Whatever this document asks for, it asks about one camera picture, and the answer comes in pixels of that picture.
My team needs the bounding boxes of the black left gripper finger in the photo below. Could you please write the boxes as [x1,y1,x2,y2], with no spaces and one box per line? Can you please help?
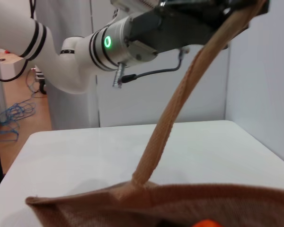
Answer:
[241,0,270,29]

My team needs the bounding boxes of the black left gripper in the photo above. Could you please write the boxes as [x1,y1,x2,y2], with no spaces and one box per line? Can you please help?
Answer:
[126,0,242,60]

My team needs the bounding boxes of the brown jute handbag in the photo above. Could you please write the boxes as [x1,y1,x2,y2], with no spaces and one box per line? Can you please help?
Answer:
[25,0,284,227]

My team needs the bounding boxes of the orange toy fruit with stem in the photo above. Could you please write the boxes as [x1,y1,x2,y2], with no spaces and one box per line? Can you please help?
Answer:
[193,219,223,227]

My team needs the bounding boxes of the white box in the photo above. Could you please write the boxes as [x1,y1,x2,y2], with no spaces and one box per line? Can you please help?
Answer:
[0,52,27,79]

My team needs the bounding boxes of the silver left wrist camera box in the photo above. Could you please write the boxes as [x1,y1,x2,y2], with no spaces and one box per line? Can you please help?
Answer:
[110,0,168,12]

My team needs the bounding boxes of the grey cable with black plug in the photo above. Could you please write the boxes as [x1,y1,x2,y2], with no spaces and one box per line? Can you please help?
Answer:
[120,46,190,84]

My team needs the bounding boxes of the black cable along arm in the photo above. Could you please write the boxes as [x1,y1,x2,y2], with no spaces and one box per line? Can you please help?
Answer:
[0,0,38,83]

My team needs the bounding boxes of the blue cable bundle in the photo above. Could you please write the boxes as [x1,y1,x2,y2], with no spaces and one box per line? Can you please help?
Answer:
[0,70,38,142]

